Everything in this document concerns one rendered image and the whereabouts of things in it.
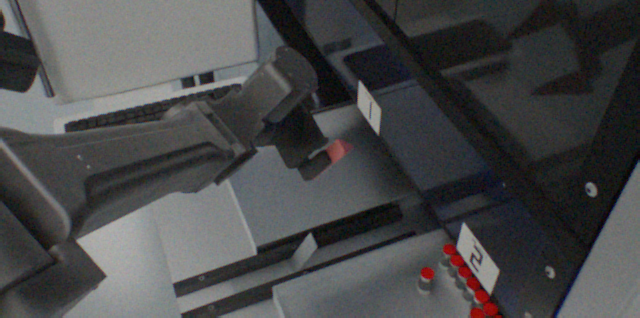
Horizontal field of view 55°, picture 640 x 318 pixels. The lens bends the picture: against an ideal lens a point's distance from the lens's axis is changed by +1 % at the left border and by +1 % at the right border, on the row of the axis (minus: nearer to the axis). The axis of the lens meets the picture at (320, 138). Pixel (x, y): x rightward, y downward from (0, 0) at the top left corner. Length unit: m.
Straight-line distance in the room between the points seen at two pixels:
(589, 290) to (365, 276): 0.41
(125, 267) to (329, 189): 1.18
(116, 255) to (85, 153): 1.88
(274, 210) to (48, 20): 0.62
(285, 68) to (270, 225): 0.50
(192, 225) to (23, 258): 0.85
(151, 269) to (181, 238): 1.07
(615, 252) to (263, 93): 0.37
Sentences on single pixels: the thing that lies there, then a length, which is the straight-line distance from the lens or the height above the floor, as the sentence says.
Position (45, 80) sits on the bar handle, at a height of 0.93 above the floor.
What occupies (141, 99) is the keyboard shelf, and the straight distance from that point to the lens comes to 1.47.
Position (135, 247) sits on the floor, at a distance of 2.21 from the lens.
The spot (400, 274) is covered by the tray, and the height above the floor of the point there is 0.88.
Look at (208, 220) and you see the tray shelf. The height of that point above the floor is 0.88.
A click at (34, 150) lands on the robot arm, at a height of 1.53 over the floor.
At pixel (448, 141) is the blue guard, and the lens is 0.84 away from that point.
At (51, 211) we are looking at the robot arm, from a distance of 0.28.
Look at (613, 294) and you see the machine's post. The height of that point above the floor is 1.20.
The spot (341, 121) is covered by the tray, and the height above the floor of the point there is 0.88.
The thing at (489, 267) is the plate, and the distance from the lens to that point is 0.86.
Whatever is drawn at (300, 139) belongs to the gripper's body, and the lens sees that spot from 0.72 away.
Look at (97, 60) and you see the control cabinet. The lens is 1.44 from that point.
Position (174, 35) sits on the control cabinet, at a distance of 1.43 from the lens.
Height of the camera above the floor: 1.73
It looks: 44 degrees down
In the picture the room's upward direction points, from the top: straight up
